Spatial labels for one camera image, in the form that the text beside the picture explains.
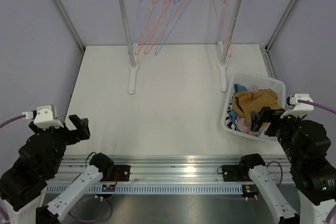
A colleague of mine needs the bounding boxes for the light blue wire hanger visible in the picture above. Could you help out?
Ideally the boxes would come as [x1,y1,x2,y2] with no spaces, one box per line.
[128,0,148,54]

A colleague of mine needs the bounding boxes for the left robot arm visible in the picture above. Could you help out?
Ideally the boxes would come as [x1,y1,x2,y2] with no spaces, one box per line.
[1,114,114,223]

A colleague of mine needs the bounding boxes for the pink hanger of teal top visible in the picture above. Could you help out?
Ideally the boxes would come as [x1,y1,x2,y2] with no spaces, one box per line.
[135,0,190,55]

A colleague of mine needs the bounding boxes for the black white striped tank top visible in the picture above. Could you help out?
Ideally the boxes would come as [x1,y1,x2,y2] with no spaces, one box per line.
[226,100,238,131]

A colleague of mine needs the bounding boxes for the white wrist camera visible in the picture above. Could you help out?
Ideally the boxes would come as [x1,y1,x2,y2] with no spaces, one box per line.
[22,104,64,130]
[280,93,313,118]

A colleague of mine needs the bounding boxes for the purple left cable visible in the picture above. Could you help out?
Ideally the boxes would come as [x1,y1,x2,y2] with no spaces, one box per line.
[0,115,26,129]

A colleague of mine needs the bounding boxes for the pink hanger of brown top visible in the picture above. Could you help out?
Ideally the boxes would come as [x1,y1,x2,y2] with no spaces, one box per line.
[212,0,232,58]

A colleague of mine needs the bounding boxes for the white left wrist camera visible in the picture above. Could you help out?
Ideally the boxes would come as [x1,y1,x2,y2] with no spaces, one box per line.
[22,104,64,130]

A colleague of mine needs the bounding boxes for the white silver clothes rack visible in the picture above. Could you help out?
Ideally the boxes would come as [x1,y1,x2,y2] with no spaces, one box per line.
[118,0,242,94]

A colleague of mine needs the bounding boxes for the white plastic basket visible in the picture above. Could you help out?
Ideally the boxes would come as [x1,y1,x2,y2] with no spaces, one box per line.
[221,72,286,144]

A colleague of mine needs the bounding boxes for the pink hanger of striped top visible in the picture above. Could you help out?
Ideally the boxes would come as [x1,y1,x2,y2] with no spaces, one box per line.
[135,0,172,56]

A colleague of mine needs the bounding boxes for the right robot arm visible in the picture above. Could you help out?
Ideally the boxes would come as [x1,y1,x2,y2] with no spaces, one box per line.
[238,107,335,223]

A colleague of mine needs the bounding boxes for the pink mauve tank top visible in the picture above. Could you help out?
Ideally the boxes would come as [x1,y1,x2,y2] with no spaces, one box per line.
[235,85,259,136]

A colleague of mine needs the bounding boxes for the teal blue tank top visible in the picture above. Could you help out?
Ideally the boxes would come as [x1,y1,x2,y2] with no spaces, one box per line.
[227,83,247,123]

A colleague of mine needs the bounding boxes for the blue hanger of pink top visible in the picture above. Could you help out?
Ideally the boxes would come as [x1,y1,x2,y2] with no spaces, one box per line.
[154,0,191,55]

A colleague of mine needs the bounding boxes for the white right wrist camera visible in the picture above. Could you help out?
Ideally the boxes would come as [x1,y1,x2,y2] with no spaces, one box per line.
[280,93,313,118]

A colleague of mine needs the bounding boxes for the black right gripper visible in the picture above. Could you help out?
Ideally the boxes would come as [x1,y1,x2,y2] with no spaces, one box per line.
[250,105,306,163]

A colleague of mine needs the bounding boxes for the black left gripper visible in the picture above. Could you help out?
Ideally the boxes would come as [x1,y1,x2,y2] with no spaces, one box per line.
[30,114,90,175]

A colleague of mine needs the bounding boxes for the mustard brown tank top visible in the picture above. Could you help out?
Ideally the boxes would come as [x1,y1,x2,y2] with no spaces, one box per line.
[232,89,283,126]

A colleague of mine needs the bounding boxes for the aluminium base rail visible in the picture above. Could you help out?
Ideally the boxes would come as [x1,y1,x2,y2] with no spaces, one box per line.
[47,155,293,195]

